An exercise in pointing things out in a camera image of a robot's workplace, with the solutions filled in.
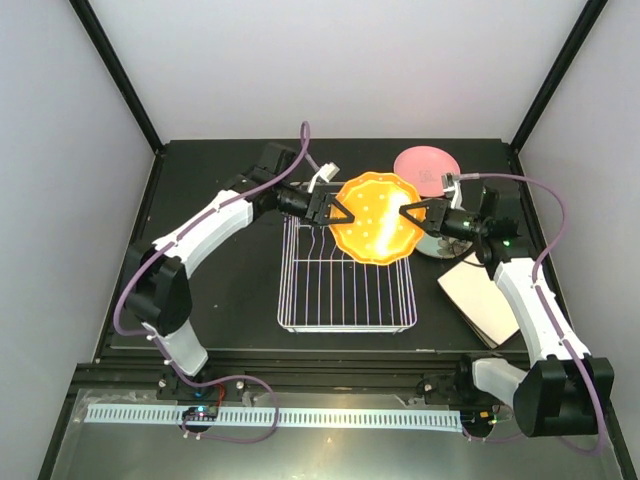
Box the orange dotted scalloped plate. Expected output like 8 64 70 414
329 172 426 266

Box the white square plate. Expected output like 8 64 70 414
437 260 519 349

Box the white wire dish rack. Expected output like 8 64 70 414
277 183 418 334

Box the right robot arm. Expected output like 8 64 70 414
399 173 614 444

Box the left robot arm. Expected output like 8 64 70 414
113 143 355 399

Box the green floral plate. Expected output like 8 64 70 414
415 234 473 260

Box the pink round plate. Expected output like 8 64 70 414
393 146 460 197

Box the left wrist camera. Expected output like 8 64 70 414
307 162 340 193

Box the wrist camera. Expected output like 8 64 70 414
441 173 462 209
307 162 340 193

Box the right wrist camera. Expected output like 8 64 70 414
441 173 462 209

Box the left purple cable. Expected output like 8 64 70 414
113 120 331 444

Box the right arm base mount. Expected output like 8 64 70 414
416 370 503 408

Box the left black frame post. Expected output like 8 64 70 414
69 0 165 154

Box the black frame post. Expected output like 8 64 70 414
69 0 165 154
510 0 608 154

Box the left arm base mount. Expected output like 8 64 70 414
156 368 248 405

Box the right black frame post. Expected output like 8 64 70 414
510 0 608 154

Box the white slotted cable duct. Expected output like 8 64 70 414
84 404 462 433

